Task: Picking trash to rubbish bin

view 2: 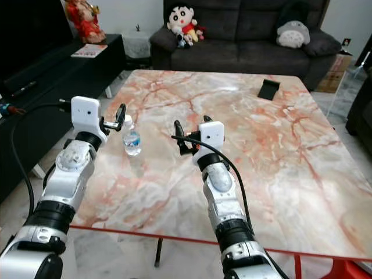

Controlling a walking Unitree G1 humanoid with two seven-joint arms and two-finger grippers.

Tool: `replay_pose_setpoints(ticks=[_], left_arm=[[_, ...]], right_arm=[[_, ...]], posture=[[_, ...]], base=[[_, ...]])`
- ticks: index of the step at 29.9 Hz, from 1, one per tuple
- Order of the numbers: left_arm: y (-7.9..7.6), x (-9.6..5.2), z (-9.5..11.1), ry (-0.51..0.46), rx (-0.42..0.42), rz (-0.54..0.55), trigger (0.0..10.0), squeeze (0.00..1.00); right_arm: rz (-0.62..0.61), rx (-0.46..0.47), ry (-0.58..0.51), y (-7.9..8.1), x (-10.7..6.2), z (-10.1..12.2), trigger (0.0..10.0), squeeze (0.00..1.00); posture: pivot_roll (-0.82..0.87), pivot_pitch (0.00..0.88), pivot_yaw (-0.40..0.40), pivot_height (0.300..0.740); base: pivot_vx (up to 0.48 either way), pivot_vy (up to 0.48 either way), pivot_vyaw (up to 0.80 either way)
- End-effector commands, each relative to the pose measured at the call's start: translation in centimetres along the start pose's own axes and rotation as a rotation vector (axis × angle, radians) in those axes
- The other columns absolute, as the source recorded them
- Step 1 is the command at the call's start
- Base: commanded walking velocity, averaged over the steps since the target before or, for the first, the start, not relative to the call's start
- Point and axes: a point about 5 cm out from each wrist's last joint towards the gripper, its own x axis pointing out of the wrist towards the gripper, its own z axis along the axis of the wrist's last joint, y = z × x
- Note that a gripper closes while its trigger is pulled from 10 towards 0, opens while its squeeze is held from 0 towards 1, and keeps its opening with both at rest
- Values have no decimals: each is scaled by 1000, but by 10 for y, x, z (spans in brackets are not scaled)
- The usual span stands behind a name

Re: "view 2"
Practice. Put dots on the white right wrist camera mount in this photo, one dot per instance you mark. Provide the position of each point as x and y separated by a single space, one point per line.
211 136

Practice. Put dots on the dark grey fabric sofa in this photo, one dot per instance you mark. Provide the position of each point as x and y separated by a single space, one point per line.
238 52

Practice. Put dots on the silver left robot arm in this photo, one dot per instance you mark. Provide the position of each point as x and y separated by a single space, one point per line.
72 168

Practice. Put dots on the small clear water bottle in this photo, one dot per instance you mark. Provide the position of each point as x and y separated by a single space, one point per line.
131 142

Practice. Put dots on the red and gold figurine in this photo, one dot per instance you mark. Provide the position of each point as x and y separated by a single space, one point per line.
85 20

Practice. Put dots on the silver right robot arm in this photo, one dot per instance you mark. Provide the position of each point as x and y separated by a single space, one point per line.
221 186

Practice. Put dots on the cartoon boy plush doll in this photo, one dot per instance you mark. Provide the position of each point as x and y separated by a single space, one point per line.
181 22

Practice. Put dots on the black remote control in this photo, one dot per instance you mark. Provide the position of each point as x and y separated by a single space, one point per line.
28 88

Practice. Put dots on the red and white magazine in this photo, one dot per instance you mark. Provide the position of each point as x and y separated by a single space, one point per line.
89 50

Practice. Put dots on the grey round plush toy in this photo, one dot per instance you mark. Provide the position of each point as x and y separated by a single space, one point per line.
293 36

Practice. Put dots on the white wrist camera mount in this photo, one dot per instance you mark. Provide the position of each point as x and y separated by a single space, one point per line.
87 113
211 136

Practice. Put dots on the black television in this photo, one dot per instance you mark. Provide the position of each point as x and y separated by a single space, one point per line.
29 32

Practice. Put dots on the black television cabinet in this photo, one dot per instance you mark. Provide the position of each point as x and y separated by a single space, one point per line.
70 78

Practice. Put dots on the marble table with red frame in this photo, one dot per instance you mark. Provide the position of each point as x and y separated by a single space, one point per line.
279 133

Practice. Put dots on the clear acrylic stand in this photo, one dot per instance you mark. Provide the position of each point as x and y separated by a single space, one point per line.
347 87

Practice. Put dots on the black phone stand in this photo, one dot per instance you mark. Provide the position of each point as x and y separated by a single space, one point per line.
269 90

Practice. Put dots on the brown cardboard box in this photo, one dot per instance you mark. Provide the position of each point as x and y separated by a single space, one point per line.
334 72

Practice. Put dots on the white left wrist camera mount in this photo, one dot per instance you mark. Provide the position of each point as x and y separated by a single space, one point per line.
87 113

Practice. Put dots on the side table with white cloth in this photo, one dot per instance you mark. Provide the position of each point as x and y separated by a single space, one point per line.
137 44

